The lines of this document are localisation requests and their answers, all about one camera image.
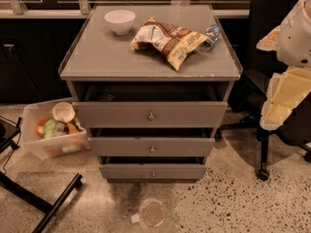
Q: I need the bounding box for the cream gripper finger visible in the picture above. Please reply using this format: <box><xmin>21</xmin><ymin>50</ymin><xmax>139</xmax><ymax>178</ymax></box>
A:
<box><xmin>259</xmin><ymin>101</ymin><xmax>292</xmax><ymax>130</ymax></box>

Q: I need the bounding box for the grey top drawer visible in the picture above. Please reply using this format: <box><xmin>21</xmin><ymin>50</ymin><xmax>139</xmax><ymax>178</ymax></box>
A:
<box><xmin>73</xmin><ymin>83</ymin><xmax>226</xmax><ymax>128</ymax></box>

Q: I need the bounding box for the grey drawer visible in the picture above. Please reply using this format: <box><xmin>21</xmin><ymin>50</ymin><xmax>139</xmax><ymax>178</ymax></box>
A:
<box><xmin>89</xmin><ymin>128</ymin><xmax>215</xmax><ymax>156</ymax></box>
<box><xmin>73</xmin><ymin>83</ymin><xmax>226</xmax><ymax>128</ymax></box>
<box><xmin>99</xmin><ymin>156</ymin><xmax>206</xmax><ymax>180</ymax></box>

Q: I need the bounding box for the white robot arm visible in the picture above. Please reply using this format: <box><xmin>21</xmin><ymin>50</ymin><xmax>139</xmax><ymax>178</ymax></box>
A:
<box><xmin>257</xmin><ymin>0</ymin><xmax>311</xmax><ymax>131</ymax></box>

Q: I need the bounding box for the grey drawer cabinet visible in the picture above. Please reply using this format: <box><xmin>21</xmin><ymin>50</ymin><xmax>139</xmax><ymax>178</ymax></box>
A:
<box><xmin>57</xmin><ymin>3</ymin><xmax>243</xmax><ymax>183</ymax></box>

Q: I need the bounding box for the grey bottom drawer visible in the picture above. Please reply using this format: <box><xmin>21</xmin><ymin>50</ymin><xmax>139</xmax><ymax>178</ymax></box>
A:
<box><xmin>99</xmin><ymin>156</ymin><xmax>206</xmax><ymax>180</ymax></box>

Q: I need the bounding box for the grey middle drawer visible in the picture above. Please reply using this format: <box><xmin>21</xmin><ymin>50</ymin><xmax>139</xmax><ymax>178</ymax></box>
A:
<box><xmin>89</xmin><ymin>128</ymin><xmax>215</xmax><ymax>156</ymax></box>

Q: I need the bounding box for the black office chair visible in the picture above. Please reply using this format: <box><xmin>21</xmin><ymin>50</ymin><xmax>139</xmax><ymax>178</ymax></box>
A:
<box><xmin>222</xmin><ymin>0</ymin><xmax>311</xmax><ymax>181</ymax></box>

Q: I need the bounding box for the clear plastic water bottle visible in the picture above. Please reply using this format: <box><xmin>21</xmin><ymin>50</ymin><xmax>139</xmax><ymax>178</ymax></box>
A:
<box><xmin>200</xmin><ymin>24</ymin><xmax>221</xmax><ymax>52</ymax></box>

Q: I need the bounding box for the brown yellow chip bag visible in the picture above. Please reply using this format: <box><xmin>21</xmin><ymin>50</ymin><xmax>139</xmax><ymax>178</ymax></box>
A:
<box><xmin>130</xmin><ymin>17</ymin><xmax>207</xmax><ymax>71</ymax></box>

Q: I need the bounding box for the round floor plate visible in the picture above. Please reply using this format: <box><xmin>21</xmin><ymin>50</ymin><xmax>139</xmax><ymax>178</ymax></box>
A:
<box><xmin>140</xmin><ymin>199</ymin><xmax>166</xmax><ymax>228</ymax></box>

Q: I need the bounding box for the white card packet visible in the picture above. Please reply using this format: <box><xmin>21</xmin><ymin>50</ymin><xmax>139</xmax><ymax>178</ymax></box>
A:
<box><xmin>98</xmin><ymin>93</ymin><xmax>116</xmax><ymax>102</ymax></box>

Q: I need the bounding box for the small white paper scrap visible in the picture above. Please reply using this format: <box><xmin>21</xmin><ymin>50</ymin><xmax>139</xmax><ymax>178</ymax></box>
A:
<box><xmin>130</xmin><ymin>214</ymin><xmax>140</xmax><ymax>223</ymax></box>

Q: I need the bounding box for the white ceramic bowl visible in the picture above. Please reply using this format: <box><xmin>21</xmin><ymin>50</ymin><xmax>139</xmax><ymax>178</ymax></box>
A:
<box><xmin>104</xmin><ymin>10</ymin><xmax>136</xmax><ymax>35</ymax></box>

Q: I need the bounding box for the white cup in bin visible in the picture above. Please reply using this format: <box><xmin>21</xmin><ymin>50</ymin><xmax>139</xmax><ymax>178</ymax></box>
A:
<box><xmin>52</xmin><ymin>102</ymin><xmax>75</xmax><ymax>122</ymax></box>

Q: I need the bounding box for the clear plastic storage bin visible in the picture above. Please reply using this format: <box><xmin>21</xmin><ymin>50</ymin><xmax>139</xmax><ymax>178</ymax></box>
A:
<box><xmin>21</xmin><ymin>98</ymin><xmax>89</xmax><ymax>159</ymax></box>

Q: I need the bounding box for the green item in bin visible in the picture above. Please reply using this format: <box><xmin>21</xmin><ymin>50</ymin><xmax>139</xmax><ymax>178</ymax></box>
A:
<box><xmin>43</xmin><ymin>119</ymin><xmax>55</xmax><ymax>139</ymax></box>

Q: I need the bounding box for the orange fruit in bin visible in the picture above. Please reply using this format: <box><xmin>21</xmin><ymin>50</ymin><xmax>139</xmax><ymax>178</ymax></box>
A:
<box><xmin>36</xmin><ymin>117</ymin><xmax>49</xmax><ymax>138</ymax></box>

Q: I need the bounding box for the black stand base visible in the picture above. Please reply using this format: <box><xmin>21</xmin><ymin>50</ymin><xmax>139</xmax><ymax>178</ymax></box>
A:
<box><xmin>0</xmin><ymin>116</ymin><xmax>83</xmax><ymax>233</ymax></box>

